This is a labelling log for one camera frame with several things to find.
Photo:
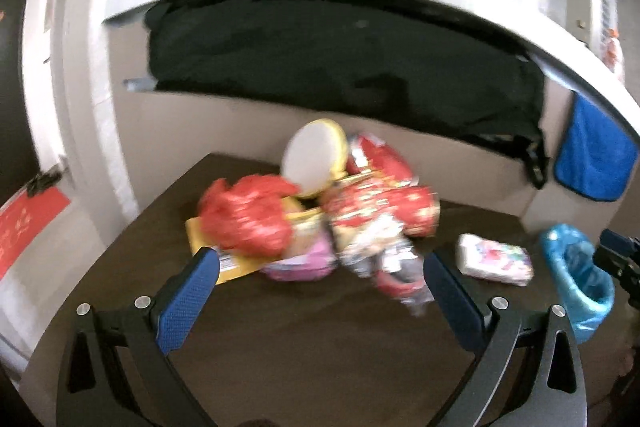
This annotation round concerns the black cloth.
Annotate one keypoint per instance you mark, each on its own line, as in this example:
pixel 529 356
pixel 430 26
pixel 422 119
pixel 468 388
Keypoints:
pixel 325 52

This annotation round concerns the red paper sheet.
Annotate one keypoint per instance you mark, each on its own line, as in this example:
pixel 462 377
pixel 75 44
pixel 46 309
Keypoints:
pixel 25 227

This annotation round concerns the black binder clip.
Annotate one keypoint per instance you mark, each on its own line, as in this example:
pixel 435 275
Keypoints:
pixel 45 182

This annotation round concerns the yellow packet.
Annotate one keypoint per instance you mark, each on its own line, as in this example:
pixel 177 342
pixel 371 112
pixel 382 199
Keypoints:
pixel 200 234

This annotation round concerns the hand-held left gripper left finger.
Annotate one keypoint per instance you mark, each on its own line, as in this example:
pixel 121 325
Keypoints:
pixel 187 302

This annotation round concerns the white wall unit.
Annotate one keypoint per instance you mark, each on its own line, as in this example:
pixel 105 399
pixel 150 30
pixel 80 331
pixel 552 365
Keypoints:
pixel 597 7

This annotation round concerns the silver wrapper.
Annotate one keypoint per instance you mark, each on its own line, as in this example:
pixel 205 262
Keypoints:
pixel 370 252

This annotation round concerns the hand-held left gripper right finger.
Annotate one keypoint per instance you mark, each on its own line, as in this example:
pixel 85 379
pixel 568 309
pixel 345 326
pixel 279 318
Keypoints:
pixel 452 302

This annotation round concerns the red can upright leaning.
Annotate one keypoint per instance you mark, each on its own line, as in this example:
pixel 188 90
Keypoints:
pixel 385 159

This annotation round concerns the bin with blue liner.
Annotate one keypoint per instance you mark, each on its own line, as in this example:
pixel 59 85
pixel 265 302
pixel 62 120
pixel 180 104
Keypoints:
pixel 582 277

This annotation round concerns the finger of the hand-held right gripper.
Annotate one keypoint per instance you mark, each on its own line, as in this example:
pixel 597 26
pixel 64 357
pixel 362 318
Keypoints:
pixel 615 254

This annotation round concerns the grey metal bracket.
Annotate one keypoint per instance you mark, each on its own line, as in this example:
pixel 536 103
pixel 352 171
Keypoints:
pixel 137 84

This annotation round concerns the yellow bowl with white lid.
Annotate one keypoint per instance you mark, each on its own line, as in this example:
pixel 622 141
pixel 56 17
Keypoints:
pixel 310 152

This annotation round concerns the white tissue pack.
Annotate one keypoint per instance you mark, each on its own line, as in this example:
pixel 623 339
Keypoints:
pixel 492 259

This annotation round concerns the white bed post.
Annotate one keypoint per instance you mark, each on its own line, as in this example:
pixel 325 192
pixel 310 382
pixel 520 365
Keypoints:
pixel 75 57

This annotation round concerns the blue hanging cloth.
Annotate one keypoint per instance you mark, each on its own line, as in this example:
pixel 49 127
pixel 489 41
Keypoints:
pixel 592 152

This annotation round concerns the red can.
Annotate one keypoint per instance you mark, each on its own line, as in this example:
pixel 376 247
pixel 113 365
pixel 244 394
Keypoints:
pixel 385 159
pixel 380 207

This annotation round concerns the red plastic bag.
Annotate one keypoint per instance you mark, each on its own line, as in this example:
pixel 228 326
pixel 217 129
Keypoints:
pixel 245 217

